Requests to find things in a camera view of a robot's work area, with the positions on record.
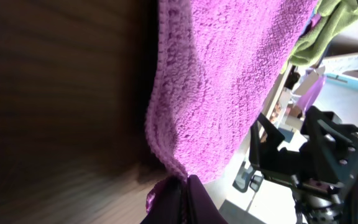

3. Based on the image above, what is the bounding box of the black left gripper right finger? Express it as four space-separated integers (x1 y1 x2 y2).
187 175 227 224

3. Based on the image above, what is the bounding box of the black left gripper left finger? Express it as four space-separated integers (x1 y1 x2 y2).
141 176 183 224

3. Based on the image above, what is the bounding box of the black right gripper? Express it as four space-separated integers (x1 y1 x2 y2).
249 106 358 199

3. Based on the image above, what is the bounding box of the purple cloth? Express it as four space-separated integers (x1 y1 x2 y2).
145 0 316 206

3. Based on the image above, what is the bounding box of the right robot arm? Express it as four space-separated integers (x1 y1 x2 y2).
249 106 358 223

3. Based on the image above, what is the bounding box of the green cloth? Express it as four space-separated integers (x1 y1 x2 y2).
280 0 358 73

